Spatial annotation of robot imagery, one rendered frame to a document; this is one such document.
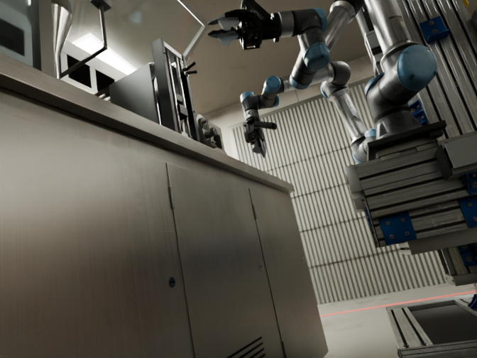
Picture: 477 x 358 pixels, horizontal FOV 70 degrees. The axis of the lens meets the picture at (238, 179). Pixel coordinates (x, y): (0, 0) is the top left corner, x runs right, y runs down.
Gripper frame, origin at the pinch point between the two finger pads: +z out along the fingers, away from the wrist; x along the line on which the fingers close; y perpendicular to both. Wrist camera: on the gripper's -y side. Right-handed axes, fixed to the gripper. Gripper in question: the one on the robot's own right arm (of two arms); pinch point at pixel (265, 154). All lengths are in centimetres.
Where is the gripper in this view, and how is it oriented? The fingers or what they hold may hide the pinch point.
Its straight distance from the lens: 169.9
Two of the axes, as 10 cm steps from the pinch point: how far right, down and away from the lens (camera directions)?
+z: 2.0, 9.4, -2.7
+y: -8.7, 3.0, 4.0
